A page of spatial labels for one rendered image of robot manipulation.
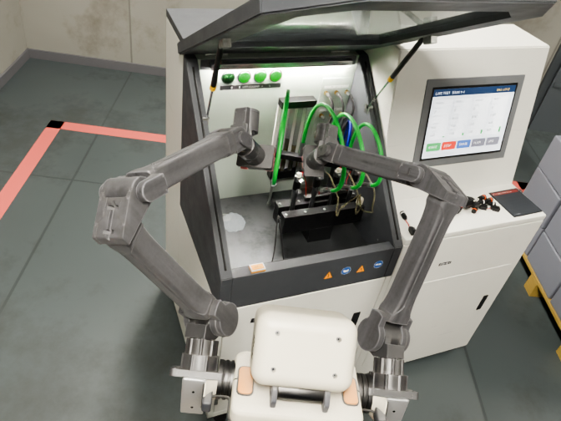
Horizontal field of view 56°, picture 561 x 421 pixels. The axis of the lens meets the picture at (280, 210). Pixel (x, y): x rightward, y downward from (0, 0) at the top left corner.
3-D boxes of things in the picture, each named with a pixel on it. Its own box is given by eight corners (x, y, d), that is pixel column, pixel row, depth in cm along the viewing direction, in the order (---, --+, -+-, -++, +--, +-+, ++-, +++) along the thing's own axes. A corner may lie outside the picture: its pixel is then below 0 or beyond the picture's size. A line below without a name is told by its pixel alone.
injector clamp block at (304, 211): (279, 247, 201) (285, 217, 191) (270, 230, 207) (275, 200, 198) (356, 234, 213) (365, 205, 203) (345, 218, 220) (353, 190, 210)
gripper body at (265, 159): (240, 144, 147) (232, 137, 140) (275, 147, 144) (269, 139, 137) (238, 167, 146) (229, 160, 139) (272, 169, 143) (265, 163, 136)
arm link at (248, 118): (210, 145, 129) (240, 143, 125) (214, 100, 131) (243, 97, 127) (236, 157, 140) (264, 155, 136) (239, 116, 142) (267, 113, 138)
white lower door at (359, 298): (213, 414, 222) (224, 312, 179) (211, 409, 224) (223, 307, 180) (346, 377, 246) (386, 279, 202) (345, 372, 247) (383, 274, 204)
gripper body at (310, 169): (322, 146, 172) (329, 142, 164) (322, 177, 171) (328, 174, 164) (303, 145, 171) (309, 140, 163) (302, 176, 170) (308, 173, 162)
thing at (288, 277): (229, 309, 179) (233, 278, 169) (225, 300, 182) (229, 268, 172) (382, 277, 202) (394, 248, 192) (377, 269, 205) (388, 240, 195)
